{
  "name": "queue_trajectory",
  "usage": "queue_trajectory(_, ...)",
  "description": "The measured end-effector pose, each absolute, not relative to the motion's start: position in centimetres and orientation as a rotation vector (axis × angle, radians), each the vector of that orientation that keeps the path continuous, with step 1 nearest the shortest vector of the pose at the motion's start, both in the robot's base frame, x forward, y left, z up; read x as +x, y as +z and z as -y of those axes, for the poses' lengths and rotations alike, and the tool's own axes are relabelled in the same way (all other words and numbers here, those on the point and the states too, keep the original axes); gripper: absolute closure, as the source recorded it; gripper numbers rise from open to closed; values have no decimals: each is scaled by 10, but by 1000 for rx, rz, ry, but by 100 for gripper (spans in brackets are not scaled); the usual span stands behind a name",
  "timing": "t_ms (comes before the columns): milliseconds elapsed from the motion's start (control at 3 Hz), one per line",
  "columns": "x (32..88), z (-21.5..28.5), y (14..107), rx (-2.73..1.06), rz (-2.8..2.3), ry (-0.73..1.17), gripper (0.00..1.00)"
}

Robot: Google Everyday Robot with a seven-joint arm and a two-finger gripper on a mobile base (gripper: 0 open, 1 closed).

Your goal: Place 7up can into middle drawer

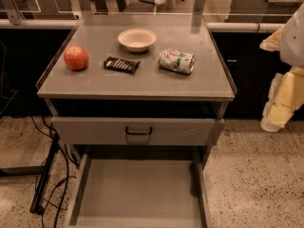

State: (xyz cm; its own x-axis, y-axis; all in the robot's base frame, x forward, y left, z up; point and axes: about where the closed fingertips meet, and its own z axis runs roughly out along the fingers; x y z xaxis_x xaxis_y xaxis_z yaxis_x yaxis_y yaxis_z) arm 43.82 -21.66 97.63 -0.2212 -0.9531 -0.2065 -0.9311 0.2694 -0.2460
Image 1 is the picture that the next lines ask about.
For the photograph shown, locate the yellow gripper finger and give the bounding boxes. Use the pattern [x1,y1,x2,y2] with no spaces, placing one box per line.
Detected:
[260,67,304,132]
[259,28,283,51]

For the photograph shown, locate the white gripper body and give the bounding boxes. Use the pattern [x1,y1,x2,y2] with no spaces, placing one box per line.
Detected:
[280,4,304,67]

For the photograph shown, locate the grey drawer cabinet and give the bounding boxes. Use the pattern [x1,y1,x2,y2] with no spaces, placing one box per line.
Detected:
[35,12,238,228]

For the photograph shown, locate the open middle drawer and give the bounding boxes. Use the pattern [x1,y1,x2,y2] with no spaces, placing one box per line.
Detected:
[64,153,211,228]

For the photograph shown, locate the closed top drawer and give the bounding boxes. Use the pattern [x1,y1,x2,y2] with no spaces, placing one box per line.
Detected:
[52,117,225,145]

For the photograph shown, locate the white bowl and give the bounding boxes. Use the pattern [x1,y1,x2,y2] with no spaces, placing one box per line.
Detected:
[118,28,157,52]

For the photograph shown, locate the dark snack bar packet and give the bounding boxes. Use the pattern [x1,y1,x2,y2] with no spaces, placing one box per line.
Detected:
[104,57,140,74]

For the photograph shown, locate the red apple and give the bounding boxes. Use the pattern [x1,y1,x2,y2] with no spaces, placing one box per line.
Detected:
[64,46,88,70]

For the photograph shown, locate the black table leg base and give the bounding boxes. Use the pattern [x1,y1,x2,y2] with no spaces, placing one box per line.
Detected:
[0,134,59,215]

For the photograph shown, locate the black drawer handle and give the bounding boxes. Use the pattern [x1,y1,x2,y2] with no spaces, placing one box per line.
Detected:
[124,126,153,136]

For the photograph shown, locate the black floor cables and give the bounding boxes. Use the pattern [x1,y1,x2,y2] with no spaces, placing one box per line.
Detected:
[29,115,81,228]

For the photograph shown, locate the white horizontal rail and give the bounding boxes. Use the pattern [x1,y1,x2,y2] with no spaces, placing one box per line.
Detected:
[0,18,286,34]

